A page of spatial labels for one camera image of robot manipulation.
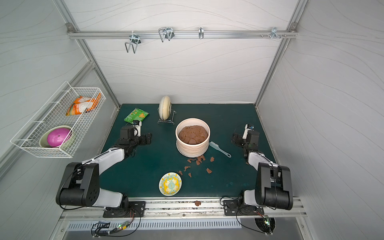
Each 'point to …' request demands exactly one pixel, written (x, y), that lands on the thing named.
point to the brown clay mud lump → (193, 134)
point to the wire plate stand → (169, 120)
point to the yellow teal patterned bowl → (170, 184)
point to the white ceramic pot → (189, 150)
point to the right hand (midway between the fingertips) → (242, 135)
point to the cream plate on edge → (165, 108)
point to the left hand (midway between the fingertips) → (145, 133)
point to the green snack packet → (137, 115)
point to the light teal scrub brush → (216, 146)
